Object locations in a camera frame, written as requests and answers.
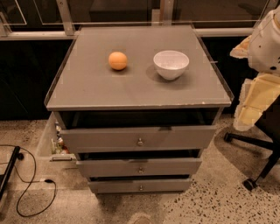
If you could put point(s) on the orange fruit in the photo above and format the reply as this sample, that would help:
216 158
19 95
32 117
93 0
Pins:
117 60

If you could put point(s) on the black office chair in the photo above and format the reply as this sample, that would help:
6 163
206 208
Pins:
269 124

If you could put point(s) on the grey bottom drawer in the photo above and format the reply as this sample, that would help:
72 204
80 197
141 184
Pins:
140 185

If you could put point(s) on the grey drawer cabinet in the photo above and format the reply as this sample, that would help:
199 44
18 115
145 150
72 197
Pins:
88 83

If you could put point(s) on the metal window frame rail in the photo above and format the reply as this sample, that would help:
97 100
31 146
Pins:
62 19

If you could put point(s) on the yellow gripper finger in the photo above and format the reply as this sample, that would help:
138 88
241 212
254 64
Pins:
241 51
255 97

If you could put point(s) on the black flat device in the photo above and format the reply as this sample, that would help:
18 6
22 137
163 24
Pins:
4 178

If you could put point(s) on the grey drawer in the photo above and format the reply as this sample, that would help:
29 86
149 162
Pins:
140 185
137 130
139 163

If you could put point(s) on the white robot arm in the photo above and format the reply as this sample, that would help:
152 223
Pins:
262 50

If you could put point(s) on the white bowl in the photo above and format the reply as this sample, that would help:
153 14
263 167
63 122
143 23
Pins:
170 64

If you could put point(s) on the grey middle drawer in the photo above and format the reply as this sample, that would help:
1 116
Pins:
139 163

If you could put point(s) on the grey top drawer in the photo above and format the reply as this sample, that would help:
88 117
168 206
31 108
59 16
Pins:
137 130

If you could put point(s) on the clear plastic storage bin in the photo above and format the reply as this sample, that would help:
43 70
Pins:
48 146

